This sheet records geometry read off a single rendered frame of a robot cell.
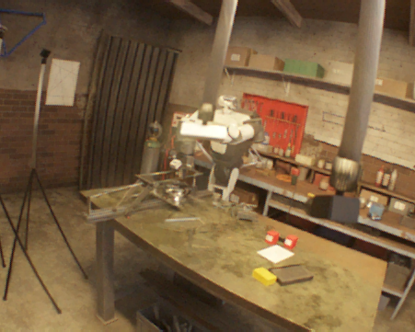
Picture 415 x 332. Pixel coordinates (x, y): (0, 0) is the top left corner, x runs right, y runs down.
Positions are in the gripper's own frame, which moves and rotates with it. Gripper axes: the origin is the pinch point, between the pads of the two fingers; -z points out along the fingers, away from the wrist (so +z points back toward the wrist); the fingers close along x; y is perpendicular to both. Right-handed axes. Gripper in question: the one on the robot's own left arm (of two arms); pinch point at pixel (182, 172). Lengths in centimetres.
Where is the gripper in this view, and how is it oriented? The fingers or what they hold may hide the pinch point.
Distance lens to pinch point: 154.5
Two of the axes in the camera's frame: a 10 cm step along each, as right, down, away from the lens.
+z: 1.7, -9.6, -2.4
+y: -5.7, 1.0, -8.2
